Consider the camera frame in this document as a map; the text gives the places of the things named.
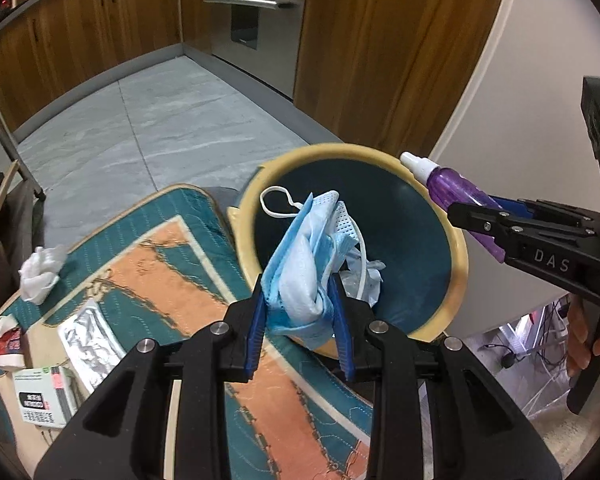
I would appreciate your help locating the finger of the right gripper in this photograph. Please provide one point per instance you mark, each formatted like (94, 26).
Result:
(546, 250)
(544, 210)

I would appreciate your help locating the silver foil blister pack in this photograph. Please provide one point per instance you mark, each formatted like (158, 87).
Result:
(90, 345)

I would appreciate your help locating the person's right hand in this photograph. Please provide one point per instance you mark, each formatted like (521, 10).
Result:
(579, 351)

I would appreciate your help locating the teal bin with yellow rim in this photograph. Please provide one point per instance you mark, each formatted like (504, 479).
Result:
(426, 259)

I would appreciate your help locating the blue surgical face mask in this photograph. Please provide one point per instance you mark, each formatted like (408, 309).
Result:
(322, 241)

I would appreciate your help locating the teal orange patterned mat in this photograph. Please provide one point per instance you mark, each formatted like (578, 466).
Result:
(166, 280)

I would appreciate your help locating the purple spray bottle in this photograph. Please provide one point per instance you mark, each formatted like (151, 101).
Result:
(445, 186)

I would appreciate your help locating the stainless steel oven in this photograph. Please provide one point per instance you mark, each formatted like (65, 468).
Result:
(260, 37)

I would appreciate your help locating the white tissue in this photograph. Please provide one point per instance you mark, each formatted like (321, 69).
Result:
(40, 273)

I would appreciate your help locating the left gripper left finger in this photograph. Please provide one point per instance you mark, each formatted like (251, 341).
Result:
(119, 431)

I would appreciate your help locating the stainless steel rack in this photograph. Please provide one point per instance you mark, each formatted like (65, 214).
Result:
(8, 145)

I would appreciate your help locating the white Coltalin medicine box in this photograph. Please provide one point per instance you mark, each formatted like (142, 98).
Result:
(45, 396)

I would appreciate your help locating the wooden kitchen cabinets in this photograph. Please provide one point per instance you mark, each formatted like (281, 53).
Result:
(384, 73)

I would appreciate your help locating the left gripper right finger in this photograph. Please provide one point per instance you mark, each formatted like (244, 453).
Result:
(477, 430)

